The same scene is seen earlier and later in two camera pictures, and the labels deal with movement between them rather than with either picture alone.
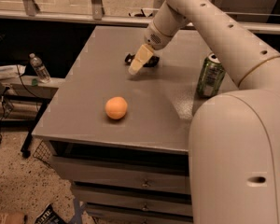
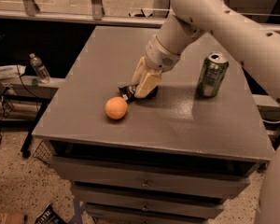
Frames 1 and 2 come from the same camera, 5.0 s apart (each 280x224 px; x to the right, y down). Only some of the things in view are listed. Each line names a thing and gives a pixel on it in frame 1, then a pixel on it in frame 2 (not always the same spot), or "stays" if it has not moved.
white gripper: x=154 y=38 to x=161 y=56
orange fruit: x=116 y=107 stays
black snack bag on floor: x=49 y=216 stays
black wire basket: x=43 y=153 stays
